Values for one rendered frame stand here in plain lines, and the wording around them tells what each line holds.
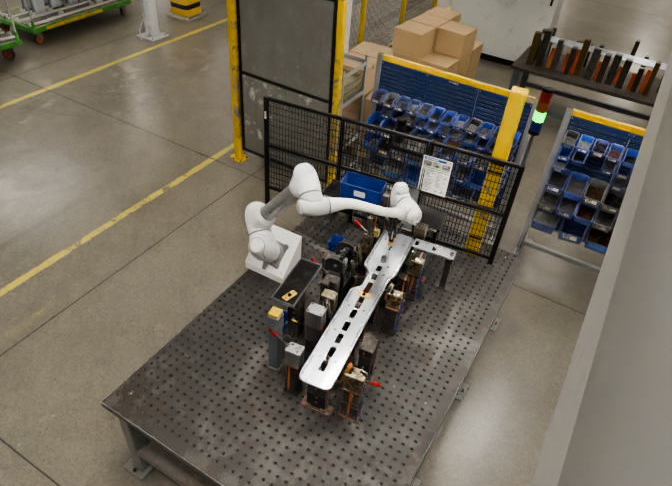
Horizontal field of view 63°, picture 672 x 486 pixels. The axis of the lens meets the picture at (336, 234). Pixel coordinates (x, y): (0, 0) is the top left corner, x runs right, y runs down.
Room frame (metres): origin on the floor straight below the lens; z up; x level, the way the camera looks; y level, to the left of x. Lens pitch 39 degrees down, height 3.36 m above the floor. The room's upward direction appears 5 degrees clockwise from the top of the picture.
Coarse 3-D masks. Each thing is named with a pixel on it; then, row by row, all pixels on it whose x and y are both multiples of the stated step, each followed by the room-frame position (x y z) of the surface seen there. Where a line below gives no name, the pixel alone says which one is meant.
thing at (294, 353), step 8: (296, 344) 1.86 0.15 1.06; (288, 352) 1.81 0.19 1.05; (296, 352) 1.81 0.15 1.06; (288, 360) 1.81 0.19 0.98; (296, 360) 1.79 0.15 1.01; (288, 368) 1.82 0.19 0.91; (296, 368) 1.79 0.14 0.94; (288, 376) 1.81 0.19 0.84; (296, 376) 1.80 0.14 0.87; (288, 384) 1.81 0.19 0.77; (296, 384) 1.79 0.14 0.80; (288, 392) 1.81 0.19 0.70; (296, 392) 1.79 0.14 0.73
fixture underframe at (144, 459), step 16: (496, 320) 3.15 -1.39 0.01; (464, 384) 2.48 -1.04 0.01; (128, 432) 1.63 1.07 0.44; (128, 448) 1.66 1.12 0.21; (144, 448) 1.65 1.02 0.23; (128, 464) 1.66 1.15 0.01; (144, 464) 1.65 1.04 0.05; (160, 464) 1.56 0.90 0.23; (176, 480) 1.49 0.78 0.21; (192, 480) 1.49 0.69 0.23; (416, 480) 1.72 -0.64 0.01
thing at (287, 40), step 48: (240, 0) 5.23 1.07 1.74; (288, 0) 4.96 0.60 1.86; (336, 0) 4.71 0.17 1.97; (240, 48) 5.23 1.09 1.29; (288, 48) 4.95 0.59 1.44; (336, 48) 4.68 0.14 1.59; (240, 96) 5.24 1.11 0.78; (288, 96) 4.96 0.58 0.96; (336, 96) 4.67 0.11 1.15; (240, 144) 5.24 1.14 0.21; (336, 144) 4.70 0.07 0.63
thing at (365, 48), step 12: (360, 48) 6.18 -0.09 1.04; (372, 48) 6.21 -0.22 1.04; (384, 48) 6.24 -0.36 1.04; (348, 60) 5.80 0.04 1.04; (372, 60) 5.85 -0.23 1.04; (360, 72) 5.58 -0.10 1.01; (372, 72) 5.73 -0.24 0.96; (360, 84) 5.57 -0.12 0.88; (372, 84) 5.76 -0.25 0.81; (360, 96) 6.00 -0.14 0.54; (348, 108) 5.88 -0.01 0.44; (360, 132) 5.59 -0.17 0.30; (360, 156) 5.53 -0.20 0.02
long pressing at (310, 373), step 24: (384, 240) 2.86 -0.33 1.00; (408, 240) 2.88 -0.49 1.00; (384, 264) 2.62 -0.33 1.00; (360, 288) 2.38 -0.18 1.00; (384, 288) 2.40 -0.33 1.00; (336, 312) 2.16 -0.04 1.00; (360, 312) 2.18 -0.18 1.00; (336, 336) 1.99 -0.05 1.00; (312, 360) 1.81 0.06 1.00; (336, 360) 1.83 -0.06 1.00; (312, 384) 1.67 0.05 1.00
